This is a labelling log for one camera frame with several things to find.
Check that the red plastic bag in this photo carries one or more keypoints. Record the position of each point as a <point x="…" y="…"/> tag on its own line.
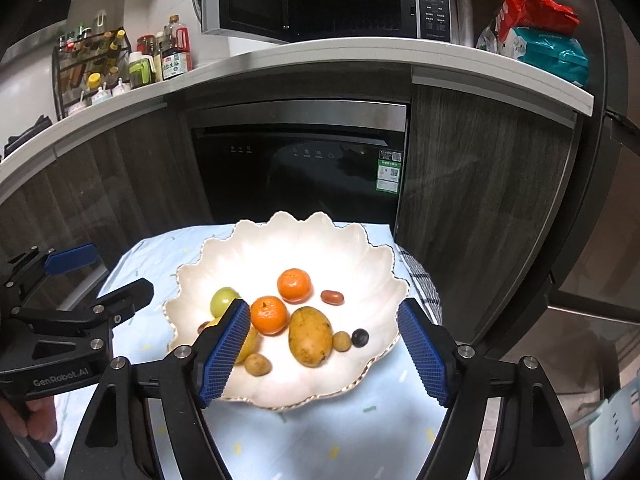
<point x="540" y="10"/>

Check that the white scalloped bowl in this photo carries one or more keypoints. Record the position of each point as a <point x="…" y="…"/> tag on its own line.
<point x="350" y="260"/>

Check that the brown longan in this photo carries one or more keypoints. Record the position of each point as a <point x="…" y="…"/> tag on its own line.
<point x="342" y="341"/>
<point x="257" y="365"/>

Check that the tangerine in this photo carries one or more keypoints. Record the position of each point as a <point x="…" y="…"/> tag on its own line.
<point x="268" y="315"/>
<point x="295" y="285"/>

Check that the black built-in dishwasher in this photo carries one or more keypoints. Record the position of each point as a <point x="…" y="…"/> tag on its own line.
<point x="300" y="170"/>

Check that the large soy sauce bottle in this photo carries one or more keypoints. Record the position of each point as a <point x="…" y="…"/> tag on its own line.
<point x="176" y="57"/>

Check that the yellow lemon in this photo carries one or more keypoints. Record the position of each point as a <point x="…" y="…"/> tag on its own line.
<point x="248" y="345"/>

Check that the white plastic bag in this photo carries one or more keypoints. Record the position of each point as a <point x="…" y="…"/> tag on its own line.
<point x="492" y="40"/>

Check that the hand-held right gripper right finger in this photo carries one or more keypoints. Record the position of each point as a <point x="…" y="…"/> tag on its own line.
<point x="425" y="355"/>

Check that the black microwave oven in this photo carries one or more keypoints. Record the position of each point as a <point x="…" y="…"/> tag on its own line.
<point x="350" y="5"/>

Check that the pale green plastic chair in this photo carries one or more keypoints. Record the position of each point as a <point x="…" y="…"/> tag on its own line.
<point x="612" y="435"/>

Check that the blueberry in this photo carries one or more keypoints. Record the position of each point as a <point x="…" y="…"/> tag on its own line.
<point x="359" y="337"/>

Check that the red-lid jar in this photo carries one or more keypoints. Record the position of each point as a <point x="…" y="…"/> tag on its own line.
<point x="145" y="45"/>

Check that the black gas stove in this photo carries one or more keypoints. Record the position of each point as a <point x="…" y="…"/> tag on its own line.
<point x="27" y="135"/>

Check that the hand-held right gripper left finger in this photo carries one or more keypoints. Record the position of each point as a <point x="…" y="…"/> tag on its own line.
<point x="225" y="355"/>

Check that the green plastic container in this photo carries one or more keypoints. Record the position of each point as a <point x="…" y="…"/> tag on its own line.
<point x="141" y="70"/>

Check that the dark red grape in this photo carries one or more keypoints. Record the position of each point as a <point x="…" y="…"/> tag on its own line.
<point x="332" y="296"/>
<point x="202" y="327"/>

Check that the yellow mango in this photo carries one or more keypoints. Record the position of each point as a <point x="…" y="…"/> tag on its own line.
<point x="310" y="336"/>

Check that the green lime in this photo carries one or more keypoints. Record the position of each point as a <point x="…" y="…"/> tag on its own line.
<point x="224" y="301"/>

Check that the yellow-cap bottle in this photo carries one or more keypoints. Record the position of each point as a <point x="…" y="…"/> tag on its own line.
<point x="93" y="82"/>

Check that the light blue patterned tablecloth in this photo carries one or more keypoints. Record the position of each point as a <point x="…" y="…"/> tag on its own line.
<point x="325" y="440"/>

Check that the dark wood cabinet door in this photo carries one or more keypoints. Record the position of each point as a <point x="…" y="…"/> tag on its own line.
<point x="130" y="175"/>
<point x="480" y="185"/>
<point x="25" y="210"/>

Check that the dark grey refrigerator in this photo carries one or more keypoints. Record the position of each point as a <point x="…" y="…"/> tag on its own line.
<point x="615" y="60"/>

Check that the green plastic bag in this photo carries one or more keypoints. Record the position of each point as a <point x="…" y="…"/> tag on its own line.
<point x="550" y="57"/>

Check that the white wall hook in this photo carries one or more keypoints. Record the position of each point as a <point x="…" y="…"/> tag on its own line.
<point x="100" y="18"/>

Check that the person's left hand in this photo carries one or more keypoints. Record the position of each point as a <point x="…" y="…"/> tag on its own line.
<point x="40" y="417"/>

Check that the white kitchen countertop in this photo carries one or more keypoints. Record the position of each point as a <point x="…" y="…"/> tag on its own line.
<point x="350" y="55"/>

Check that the pink condiment jar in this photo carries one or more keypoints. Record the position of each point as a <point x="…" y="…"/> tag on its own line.
<point x="77" y="108"/>

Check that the silver roll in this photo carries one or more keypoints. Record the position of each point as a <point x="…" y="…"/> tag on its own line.
<point x="463" y="17"/>

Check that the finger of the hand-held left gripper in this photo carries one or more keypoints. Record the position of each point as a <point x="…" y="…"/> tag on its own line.
<point x="127" y="296"/>
<point x="70" y="259"/>

